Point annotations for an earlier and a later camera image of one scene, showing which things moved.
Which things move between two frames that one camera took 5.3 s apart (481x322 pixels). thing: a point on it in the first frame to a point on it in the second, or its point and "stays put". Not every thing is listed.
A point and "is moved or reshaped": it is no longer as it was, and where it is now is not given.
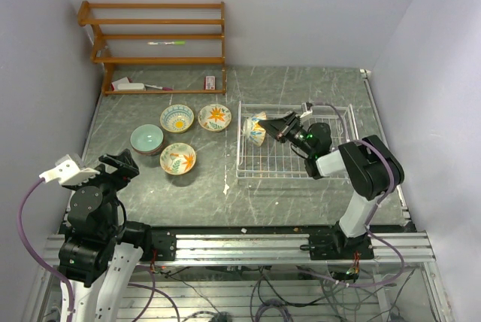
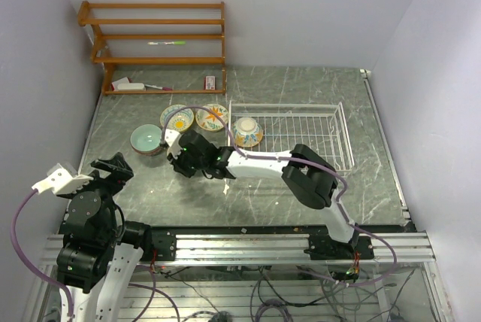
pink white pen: x=168 y=89 stays put
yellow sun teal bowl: x=176 y=118 stays put
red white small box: x=210 y=83 stays put
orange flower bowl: x=214 y=117 stays put
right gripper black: x=280 y=128 to x=177 y=165
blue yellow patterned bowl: x=252 y=130 is moved or reshaped
